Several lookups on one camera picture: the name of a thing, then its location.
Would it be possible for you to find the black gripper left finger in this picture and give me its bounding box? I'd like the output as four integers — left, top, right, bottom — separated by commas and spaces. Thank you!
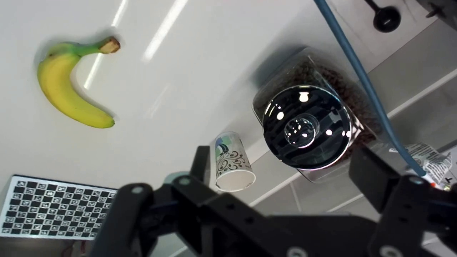
88, 144, 306, 257

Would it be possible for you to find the patterned paper cup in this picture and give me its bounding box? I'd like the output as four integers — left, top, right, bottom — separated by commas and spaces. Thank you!
209, 133, 258, 193

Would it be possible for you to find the checkerboard calibration board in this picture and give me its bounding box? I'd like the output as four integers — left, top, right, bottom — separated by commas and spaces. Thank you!
0, 174, 121, 242

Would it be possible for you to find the clear plastic bag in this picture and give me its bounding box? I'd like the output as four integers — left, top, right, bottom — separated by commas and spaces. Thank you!
390, 142, 457, 193

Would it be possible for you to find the thin blue cable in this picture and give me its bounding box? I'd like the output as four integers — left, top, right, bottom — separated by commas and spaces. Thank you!
313, 0, 428, 179

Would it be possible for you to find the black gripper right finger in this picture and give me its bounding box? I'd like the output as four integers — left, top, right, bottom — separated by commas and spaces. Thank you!
349, 146, 457, 257

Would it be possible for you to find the yellow banana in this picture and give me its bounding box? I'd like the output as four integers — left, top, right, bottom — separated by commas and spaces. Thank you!
36, 36, 122, 130

